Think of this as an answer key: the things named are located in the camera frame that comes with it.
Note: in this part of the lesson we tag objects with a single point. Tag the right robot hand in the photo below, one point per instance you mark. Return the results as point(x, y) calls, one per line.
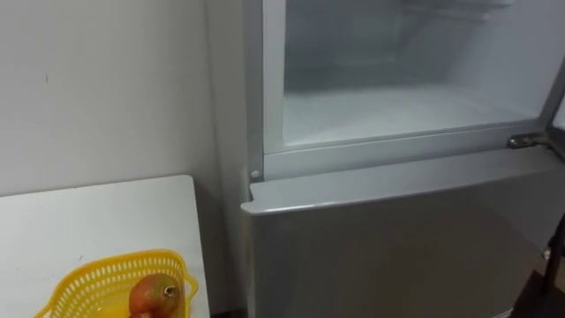
point(545, 300)

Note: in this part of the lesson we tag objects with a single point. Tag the grey fridge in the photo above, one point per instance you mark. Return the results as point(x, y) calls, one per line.
point(375, 256)

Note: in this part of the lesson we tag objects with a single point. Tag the yellow plastic basket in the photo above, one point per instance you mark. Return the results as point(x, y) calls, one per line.
point(88, 282)

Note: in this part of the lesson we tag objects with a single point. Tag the white desk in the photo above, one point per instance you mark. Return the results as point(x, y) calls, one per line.
point(66, 229)

